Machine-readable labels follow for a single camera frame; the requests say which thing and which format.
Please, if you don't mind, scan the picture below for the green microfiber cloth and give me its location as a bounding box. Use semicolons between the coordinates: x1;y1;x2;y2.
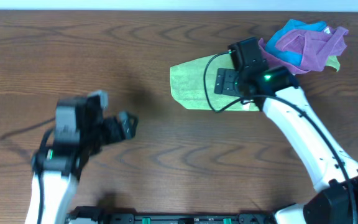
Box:
170;54;260;112

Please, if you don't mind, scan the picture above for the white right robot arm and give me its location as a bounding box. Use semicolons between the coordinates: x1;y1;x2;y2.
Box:
214;37;358;223

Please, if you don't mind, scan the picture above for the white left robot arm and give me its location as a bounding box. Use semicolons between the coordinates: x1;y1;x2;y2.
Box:
25;90;139;223

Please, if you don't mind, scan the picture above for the blue microfiber cloth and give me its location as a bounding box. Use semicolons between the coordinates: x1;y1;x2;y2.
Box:
260;19;327;67

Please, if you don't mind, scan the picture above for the purple microfiber cloth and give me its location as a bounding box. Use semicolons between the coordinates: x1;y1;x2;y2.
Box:
259;27;349;75

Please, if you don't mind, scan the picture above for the light green cloth under pile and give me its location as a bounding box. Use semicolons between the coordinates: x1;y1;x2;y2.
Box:
325;55;341;72

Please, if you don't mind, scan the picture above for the black right camera cable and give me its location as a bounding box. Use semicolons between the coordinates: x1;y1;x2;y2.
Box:
203;51;358;224

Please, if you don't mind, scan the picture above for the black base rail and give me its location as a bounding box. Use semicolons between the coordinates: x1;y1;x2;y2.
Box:
65;206;276;224

